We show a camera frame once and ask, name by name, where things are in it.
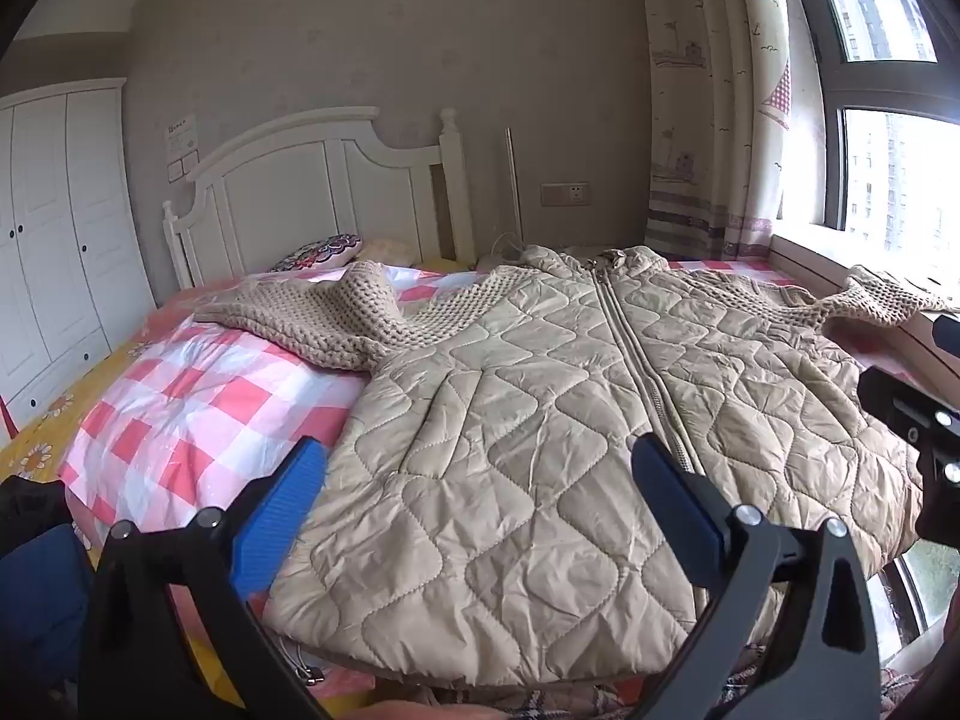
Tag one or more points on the white wall notice paper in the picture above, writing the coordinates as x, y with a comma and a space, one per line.
181, 135

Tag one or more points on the yellow floral bed sheet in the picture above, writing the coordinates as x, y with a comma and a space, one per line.
45, 435

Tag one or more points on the white wardrobe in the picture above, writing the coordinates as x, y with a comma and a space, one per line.
52, 225

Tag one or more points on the wall power socket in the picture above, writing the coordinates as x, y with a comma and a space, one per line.
565, 193

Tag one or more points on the wall light switch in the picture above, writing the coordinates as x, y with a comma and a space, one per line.
184, 167

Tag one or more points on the cream pillow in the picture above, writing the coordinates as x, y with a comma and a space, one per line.
386, 249

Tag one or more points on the white upright pole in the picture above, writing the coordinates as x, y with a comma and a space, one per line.
513, 187

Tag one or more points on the patterned round pillow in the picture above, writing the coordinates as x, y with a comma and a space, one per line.
319, 251

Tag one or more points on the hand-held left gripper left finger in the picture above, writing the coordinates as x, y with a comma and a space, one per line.
279, 517

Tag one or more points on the beige quilted knit-sleeve jacket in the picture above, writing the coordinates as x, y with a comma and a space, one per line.
525, 427

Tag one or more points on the printed curtain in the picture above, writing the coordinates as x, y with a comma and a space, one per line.
705, 90

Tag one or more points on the pink checked bed sheet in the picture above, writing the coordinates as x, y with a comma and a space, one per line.
187, 405

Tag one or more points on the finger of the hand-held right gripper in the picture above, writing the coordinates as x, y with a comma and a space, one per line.
900, 409
949, 334

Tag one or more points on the dark blue clothing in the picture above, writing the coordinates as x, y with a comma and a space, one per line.
37, 600

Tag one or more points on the dark-framed window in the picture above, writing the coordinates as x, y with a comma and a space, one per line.
832, 90

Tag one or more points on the white wooden headboard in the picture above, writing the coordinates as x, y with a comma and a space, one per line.
300, 187

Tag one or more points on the wooden windowsill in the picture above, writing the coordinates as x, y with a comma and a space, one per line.
825, 259

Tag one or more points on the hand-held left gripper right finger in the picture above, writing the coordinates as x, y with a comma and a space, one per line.
675, 510

